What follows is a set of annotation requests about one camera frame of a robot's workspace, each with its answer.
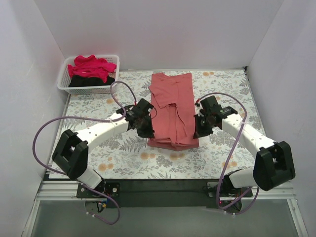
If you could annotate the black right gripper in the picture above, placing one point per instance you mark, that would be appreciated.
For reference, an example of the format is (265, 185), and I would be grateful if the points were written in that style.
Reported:
(203, 124)

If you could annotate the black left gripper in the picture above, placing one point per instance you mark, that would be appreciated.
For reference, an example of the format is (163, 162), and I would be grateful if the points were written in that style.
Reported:
(144, 124)

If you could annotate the salmon pink t-shirt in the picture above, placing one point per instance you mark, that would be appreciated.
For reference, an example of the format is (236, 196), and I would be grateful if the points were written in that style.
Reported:
(174, 120)

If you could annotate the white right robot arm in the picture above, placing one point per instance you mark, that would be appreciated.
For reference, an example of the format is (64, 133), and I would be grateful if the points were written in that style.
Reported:
(273, 160)

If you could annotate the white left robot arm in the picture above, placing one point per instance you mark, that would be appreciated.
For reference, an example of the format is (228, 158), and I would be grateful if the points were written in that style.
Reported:
(73, 148)

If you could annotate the floral patterned table mat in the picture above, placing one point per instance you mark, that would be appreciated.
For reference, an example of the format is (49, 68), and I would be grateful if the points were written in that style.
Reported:
(128, 156)

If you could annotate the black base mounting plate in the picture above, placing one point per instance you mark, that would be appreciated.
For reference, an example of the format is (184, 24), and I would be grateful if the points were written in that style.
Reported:
(161, 192)

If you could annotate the black t-shirt in basket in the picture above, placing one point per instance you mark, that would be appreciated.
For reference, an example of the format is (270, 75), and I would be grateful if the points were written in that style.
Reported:
(78, 81)

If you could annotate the magenta t-shirt in basket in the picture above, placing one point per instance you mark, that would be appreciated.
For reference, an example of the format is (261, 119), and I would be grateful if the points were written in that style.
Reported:
(91, 67)

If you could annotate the aluminium frame rail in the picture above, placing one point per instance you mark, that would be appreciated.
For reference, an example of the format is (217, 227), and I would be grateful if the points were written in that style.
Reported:
(68, 189)

